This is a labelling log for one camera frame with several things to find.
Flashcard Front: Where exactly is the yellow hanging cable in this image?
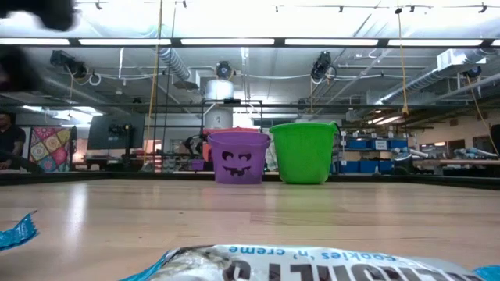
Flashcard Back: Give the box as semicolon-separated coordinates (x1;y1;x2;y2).
395;6;410;117
464;73;500;156
143;0;164;165

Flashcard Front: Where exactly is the grey metal pipe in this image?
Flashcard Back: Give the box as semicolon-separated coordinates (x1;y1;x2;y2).
38;73;101;105

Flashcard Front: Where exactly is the black slanted bar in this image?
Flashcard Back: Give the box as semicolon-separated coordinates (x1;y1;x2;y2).
0;149;44;175

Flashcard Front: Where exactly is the black horizontal frame bar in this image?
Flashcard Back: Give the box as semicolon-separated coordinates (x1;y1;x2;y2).
0;99;500;112

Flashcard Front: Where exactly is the black monitor screen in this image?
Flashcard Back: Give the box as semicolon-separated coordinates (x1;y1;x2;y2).
86;112;147;151

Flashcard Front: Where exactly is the black hanging camera unit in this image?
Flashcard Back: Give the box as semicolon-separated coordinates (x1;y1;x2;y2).
310;50;334;82
216;60;234;81
48;49;90;80

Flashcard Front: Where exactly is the white blue Hershey's candy bar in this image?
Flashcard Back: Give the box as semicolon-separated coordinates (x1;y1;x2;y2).
119;244;500;281
0;210;41;253

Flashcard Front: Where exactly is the purple halloween face bucket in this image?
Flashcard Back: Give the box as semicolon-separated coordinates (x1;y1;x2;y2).
207;130;272;186

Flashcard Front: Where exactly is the green halloween bucket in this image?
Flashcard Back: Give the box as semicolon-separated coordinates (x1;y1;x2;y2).
268;121;341;185

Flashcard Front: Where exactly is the colourful patterned panel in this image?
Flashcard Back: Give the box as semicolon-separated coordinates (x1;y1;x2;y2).
28;126;74;173

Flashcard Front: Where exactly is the pale blue tubular device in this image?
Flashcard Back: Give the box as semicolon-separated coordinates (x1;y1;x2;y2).
455;147;500;160
391;147;430;162

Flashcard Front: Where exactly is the blue storage bin shelf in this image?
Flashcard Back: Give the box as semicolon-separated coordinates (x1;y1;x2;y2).
338;136;410;175

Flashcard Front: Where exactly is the long white light bar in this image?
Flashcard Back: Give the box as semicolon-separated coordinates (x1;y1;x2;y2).
0;37;500;48

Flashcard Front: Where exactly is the black table edge rail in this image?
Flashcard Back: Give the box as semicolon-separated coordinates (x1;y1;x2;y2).
0;170;500;191

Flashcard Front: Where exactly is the white cylindrical tank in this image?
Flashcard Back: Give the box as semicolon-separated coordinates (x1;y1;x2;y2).
204;77;235;130

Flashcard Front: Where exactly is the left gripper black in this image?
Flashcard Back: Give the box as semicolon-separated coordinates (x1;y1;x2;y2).
0;0;76;93

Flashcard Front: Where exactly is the long silver air duct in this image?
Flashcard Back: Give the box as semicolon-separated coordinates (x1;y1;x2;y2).
380;48;490;105

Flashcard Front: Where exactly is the wooden workbench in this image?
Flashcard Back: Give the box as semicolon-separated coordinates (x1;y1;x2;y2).
413;157;500;168

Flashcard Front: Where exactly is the person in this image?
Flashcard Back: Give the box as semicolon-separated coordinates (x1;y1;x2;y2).
0;112;27;172

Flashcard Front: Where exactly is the ribbed silver air duct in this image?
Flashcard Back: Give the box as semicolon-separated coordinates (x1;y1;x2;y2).
158;47;193;84

